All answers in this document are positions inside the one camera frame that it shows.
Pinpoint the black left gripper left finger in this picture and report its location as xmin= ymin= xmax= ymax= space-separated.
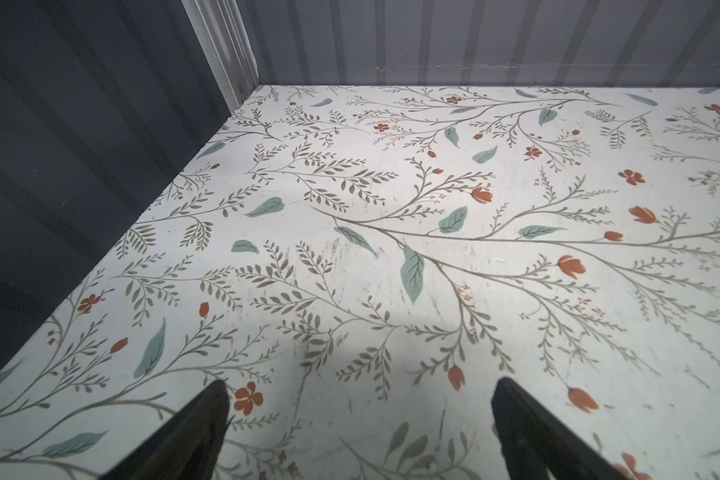
xmin=101 ymin=380 xmax=230 ymax=480

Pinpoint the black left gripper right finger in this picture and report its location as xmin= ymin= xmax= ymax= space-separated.
xmin=491 ymin=377 xmax=623 ymax=480

